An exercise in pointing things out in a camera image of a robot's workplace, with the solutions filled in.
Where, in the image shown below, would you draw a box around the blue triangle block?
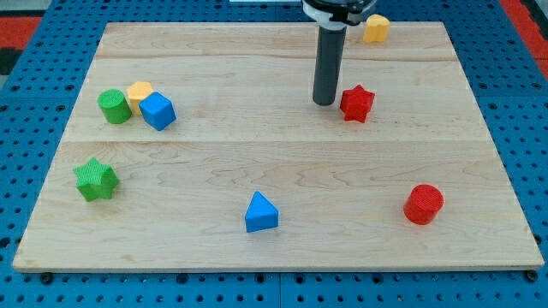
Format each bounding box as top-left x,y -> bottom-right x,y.
244,191 -> 279,233

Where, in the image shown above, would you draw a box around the wooden board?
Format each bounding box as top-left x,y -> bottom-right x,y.
13,22 -> 545,273

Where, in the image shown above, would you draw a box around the green star block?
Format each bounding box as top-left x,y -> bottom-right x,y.
73,157 -> 119,202

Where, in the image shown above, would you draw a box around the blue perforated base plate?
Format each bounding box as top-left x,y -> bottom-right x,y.
1,0 -> 547,307

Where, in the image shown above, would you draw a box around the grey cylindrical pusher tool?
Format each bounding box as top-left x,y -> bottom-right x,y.
313,27 -> 347,106

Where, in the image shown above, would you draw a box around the green cylinder block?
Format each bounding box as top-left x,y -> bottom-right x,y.
97,89 -> 132,124

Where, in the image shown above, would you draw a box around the red star block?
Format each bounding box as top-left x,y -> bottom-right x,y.
340,85 -> 376,123

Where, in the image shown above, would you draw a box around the yellow heart block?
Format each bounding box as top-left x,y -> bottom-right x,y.
363,15 -> 390,43

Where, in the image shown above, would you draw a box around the red cylinder block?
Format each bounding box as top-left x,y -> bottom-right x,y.
403,184 -> 444,225

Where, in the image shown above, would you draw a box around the blue cube block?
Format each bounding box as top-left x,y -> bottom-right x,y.
139,92 -> 176,131

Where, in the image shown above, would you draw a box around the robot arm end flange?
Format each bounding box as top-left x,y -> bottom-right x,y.
301,0 -> 378,31

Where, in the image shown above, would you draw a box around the yellow hexagon block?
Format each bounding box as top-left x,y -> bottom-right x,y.
127,81 -> 153,116

